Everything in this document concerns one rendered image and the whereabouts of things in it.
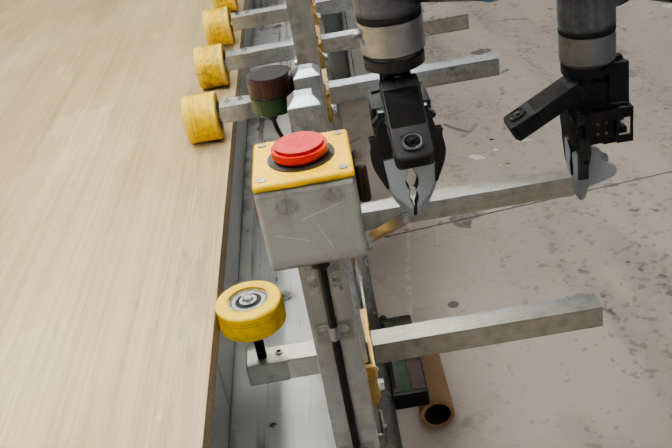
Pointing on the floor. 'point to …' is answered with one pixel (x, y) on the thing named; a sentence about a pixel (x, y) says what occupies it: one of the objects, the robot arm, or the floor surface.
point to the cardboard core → (436, 412)
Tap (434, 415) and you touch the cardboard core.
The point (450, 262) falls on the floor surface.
